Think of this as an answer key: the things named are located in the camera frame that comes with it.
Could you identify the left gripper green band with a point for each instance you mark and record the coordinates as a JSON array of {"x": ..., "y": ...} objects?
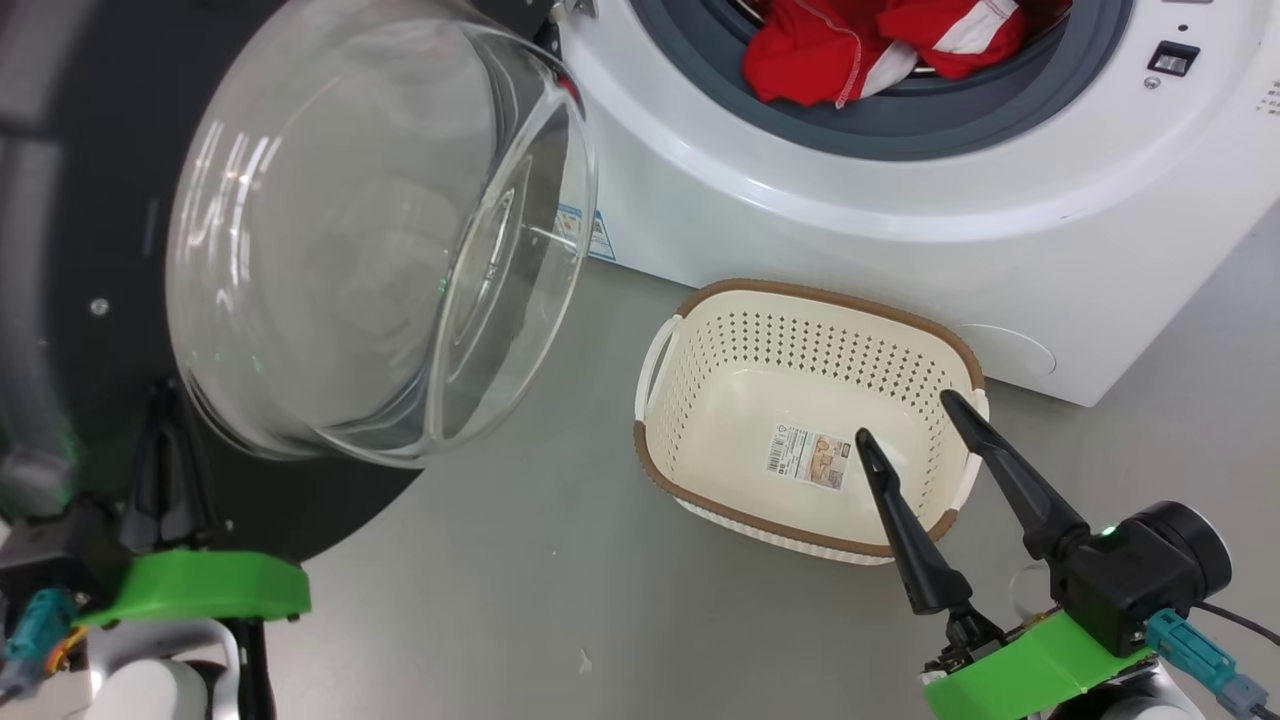
[{"x": 200, "y": 585}]

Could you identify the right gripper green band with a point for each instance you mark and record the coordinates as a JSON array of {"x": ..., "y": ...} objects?
[{"x": 1020, "y": 675}]

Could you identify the round glass washing machine door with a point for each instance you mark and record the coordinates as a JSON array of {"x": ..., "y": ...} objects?
[{"x": 380, "y": 250}]

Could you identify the red and white jersey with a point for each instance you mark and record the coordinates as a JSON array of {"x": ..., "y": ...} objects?
[{"x": 950, "y": 30}]

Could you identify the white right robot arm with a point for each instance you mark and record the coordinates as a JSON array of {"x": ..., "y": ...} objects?
[{"x": 1130, "y": 702}]

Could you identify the white product label sticker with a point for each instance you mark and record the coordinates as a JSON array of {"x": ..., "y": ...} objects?
[{"x": 808, "y": 457}]

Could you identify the cream perforated laundry basket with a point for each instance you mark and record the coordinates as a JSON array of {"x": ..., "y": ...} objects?
[{"x": 740, "y": 400}]

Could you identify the white front-load washing machine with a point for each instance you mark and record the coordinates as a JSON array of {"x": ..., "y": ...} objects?
[{"x": 800, "y": 220}]

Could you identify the round drain filter cover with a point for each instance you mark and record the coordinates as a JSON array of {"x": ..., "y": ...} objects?
[{"x": 1010, "y": 350}]

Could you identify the blue energy label sticker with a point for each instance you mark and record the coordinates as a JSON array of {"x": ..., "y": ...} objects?
[{"x": 590, "y": 235}]

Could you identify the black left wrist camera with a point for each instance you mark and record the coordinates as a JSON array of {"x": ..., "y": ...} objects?
[{"x": 50, "y": 560}]

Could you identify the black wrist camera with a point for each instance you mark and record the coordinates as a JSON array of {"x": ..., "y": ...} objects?
[
  {"x": 1150, "y": 570},
  {"x": 50, "y": 560}
]

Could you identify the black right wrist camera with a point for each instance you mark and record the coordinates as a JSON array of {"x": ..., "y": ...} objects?
[{"x": 1150, "y": 570}]

